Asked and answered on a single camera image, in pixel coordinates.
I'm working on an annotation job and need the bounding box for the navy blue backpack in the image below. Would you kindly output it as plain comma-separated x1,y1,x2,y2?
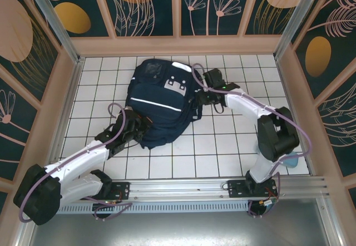
125,58,204,150

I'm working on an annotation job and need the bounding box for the light blue plastic box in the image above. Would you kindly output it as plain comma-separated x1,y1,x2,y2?
283,150,301,169

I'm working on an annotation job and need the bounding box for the grey metal sheet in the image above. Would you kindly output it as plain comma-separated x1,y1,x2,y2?
16,211,342,246

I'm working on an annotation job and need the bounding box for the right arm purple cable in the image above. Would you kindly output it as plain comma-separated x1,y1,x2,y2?
191,63,313,219

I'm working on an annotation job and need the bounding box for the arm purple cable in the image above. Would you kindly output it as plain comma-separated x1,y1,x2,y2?
18,102,135,224
191,63,313,219

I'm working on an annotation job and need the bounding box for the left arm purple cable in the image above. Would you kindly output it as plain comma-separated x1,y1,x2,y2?
18,102,135,224

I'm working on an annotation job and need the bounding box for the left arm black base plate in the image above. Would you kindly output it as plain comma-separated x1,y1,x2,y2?
93,181,131,201

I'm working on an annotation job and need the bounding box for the aluminium mounting rail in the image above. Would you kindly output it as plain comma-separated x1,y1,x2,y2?
26,175,333,202

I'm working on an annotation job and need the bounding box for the slotted grey cable duct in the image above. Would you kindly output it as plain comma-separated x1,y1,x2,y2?
55,201,253,215

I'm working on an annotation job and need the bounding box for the aluminium frame post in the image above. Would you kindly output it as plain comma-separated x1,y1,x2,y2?
274,0,326,60
23,0,86,66

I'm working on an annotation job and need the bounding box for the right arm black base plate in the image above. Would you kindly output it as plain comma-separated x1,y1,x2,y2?
227,179,279,199

